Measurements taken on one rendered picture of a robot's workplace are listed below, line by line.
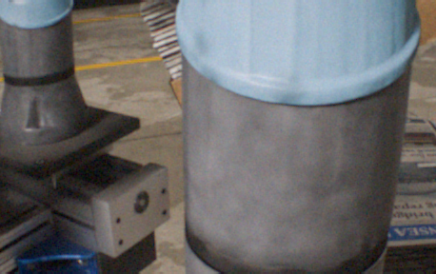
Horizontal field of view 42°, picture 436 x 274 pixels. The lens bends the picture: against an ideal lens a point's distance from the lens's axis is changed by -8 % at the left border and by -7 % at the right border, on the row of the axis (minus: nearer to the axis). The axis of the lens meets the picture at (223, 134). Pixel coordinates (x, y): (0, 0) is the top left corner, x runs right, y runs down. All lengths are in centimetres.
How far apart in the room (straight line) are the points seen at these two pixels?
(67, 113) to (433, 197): 52
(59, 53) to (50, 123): 10
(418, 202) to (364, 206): 52
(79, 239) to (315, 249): 72
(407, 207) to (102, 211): 40
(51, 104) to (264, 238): 71
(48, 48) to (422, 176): 54
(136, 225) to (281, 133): 71
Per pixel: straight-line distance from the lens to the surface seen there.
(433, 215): 68
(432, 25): 51
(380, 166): 18
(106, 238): 83
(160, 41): 50
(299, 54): 16
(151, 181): 86
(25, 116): 88
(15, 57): 87
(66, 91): 89
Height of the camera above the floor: 116
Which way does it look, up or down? 23 degrees down
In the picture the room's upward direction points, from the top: straight up
